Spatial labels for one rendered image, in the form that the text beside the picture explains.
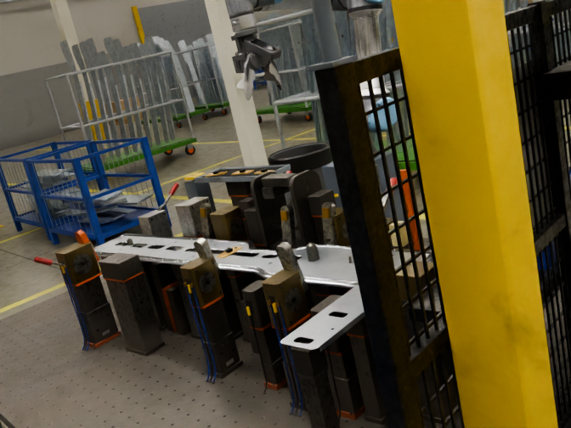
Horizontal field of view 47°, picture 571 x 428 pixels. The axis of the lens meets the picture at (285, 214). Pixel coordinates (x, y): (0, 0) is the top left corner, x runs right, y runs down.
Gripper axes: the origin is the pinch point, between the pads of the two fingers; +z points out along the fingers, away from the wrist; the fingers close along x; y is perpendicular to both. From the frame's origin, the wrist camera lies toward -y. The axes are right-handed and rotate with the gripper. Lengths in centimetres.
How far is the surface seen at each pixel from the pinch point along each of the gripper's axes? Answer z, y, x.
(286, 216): 35.9, -5.1, 9.6
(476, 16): -9, -108, 71
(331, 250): 44, -25, 15
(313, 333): 45, -53, 56
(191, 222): 37, 40, 12
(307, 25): -34, 310, -385
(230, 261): 43, 3, 28
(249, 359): 73, 2, 33
